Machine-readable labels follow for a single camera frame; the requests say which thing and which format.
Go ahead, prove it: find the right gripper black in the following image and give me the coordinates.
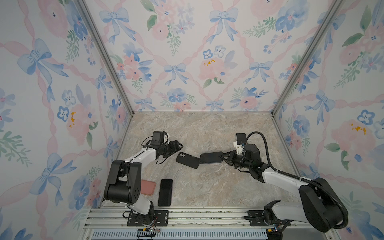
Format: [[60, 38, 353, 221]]
[[219, 150, 253, 171]]

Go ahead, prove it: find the black smartphone horizontal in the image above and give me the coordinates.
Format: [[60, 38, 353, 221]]
[[199, 152, 223, 165]]

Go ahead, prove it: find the black phone case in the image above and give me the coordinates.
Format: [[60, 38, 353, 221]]
[[176, 152, 200, 169]]

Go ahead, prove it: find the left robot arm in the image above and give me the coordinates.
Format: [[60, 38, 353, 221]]
[[104, 140, 184, 215]]

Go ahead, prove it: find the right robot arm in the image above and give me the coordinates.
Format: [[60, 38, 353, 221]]
[[220, 145, 349, 233]]

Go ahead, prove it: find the pink phone case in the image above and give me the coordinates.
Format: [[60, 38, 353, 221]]
[[141, 180, 157, 196]]

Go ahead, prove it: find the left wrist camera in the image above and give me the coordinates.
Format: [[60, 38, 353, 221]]
[[150, 131, 169, 146]]

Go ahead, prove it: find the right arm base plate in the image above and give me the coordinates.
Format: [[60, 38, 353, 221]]
[[243, 210, 291, 228]]

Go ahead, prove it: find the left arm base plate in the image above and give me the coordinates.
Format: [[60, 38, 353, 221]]
[[123, 210, 169, 228]]

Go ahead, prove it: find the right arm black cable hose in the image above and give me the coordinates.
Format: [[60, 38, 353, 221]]
[[245, 131, 349, 229]]

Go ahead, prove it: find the aluminium rail frame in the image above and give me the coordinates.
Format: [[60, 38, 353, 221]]
[[79, 206, 339, 240]]

